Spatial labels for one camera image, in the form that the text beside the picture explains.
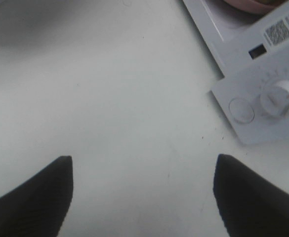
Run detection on warning label sticker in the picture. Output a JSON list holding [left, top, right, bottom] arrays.
[[262, 12, 289, 48]]

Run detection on lower white timer knob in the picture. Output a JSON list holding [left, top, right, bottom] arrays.
[[260, 80, 289, 118]]

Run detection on pink round plate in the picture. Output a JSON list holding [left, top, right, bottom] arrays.
[[224, 0, 285, 14]]

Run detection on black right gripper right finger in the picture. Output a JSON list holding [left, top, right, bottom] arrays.
[[213, 154, 289, 237]]

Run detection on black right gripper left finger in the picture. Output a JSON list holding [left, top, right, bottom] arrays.
[[0, 156, 73, 237]]

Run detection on white microwave oven body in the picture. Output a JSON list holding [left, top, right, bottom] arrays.
[[184, 0, 289, 144]]

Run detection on round white door button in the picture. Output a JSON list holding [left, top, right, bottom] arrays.
[[229, 98, 255, 124]]

